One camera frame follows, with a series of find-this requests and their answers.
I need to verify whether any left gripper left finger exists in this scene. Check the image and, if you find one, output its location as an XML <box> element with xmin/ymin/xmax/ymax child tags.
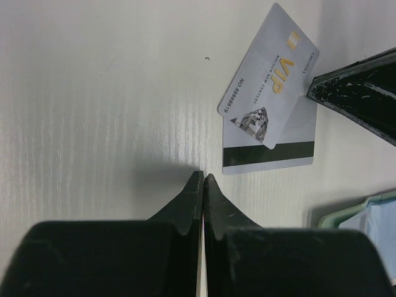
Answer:
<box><xmin>1</xmin><ymin>171</ymin><xmax>204</xmax><ymax>296</ymax></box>

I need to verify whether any green card holder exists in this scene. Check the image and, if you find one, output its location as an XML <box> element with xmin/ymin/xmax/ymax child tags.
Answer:
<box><xmin>318</xmin><ymin>191</ymin><xmax>395</xmax><ymax>275</ymax></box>

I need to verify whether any card with black stripe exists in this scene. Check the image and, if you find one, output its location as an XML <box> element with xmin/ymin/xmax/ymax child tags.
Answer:
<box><xmin>222</xmin><ymin>97</ymin><xmax>317</xmax><ymax>175</ymax></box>

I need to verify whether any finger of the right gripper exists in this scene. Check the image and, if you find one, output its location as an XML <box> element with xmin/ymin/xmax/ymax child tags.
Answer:
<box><xmin>306</xmin><ymin>48</ymin><xmax>395</xmax><ymax>143</ymax></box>

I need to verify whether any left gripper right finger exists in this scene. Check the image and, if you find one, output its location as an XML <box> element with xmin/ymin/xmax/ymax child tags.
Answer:
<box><xmin>204</xmin><ymin>174</ymin><xmax>395</xmax><ymax>296</ymax></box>

